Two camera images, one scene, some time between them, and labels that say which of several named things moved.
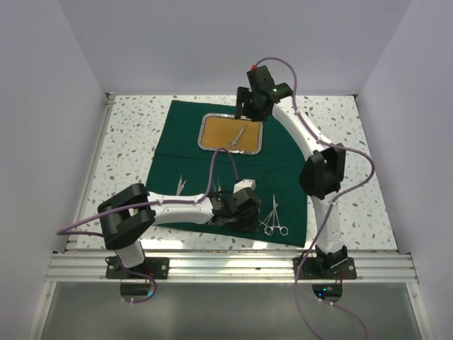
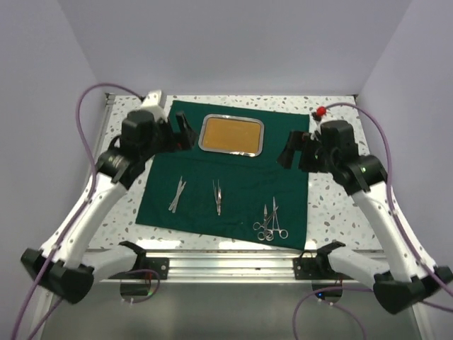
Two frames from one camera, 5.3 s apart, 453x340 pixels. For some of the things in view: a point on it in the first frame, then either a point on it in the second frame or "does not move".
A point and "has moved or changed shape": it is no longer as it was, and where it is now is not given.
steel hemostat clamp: (267, 230) has moved or changed shape
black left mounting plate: (157, 268) does not move
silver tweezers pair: (180, 186) does not move
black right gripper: (243, 95) -> (299, 140)
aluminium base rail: (75, 266) does not move
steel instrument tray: (241, 136) does not move
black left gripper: (250, 222) -> (182, 139)
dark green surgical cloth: (178, 168) does not move
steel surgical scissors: (234, 144) -> (257, 226)
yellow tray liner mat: (216, 132) does not move
